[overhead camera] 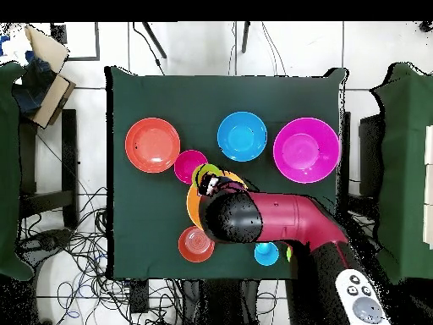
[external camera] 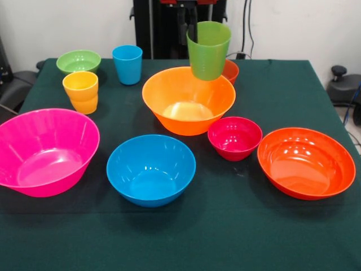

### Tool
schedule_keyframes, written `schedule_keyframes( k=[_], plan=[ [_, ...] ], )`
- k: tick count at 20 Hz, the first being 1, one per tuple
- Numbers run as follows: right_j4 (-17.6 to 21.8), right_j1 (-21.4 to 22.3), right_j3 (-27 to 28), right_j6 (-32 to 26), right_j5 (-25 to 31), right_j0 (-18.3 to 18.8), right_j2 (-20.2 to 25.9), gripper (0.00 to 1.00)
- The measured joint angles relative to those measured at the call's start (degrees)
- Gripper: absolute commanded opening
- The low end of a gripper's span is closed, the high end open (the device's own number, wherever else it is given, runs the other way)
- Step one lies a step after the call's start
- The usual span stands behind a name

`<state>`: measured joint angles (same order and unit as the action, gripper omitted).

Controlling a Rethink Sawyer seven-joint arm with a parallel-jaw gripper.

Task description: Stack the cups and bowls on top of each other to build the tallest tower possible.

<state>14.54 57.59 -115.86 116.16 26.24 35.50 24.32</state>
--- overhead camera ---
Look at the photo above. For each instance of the large orange bowl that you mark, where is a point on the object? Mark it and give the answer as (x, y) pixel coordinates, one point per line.
(192, 206)

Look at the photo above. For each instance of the small crimson bowl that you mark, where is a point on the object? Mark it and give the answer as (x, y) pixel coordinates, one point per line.
(186, 164)

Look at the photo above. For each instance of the cardboard box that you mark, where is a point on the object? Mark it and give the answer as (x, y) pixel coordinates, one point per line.
(50, 49)

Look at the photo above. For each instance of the blue cup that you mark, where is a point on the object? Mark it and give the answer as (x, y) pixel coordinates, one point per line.
(265, 255)

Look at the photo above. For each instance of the black cabinet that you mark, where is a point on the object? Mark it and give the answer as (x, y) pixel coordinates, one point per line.
(370, 152)

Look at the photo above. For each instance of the blue bowl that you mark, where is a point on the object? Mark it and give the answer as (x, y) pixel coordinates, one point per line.
(242, 136)

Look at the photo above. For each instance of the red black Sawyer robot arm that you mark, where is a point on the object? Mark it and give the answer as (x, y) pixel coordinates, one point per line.
(291, 216)

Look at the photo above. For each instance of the green cup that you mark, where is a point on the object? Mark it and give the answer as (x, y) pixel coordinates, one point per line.
(211, 169)

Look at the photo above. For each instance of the dark green side cloth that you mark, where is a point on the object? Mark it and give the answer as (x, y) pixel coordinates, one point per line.
(8, 169)
(406, 169)

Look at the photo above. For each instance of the dark green tablecloth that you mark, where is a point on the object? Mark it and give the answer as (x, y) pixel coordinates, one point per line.
(203, 98)

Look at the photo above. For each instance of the wide red-orange bowl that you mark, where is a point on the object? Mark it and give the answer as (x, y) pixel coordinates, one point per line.
(152, 145)

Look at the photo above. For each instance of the black stool frame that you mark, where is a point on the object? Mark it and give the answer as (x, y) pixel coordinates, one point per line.
(69, 152)

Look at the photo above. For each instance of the black tripod leg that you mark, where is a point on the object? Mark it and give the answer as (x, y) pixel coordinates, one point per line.
(154, 39)
(245, 37)

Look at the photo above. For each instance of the dark blue cloth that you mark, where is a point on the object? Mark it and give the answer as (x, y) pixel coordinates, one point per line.
(33, 84)

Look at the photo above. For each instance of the small red-orange bowl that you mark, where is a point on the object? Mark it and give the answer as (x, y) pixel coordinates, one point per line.
(196, 244)

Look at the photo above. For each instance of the large magenta bowl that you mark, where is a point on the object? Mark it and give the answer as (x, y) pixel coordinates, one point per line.
(306, 150)

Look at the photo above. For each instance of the green bowl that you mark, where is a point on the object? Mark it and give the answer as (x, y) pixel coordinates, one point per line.
(288, 254)

